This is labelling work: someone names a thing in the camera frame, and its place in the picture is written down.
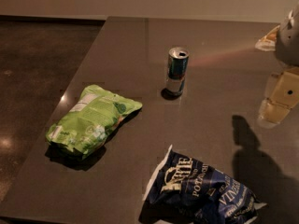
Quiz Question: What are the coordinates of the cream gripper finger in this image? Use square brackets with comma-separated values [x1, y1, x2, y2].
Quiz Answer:
[257, 99, 290, 129]
[255, 25, 280, 51]

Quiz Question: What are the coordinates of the green rice chip bag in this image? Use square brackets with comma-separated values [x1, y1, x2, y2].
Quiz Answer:
[46, 85, 142, 161]

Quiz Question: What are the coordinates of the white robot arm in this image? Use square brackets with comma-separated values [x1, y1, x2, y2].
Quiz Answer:
[255, 5, 299, 128]

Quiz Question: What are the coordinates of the redbull can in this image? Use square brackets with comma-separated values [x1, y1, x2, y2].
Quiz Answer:
[165, 47, 190, 97]

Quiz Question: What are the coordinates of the dark blue potato chip bag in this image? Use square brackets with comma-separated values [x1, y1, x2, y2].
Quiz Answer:
[143, 149, 265, 224]

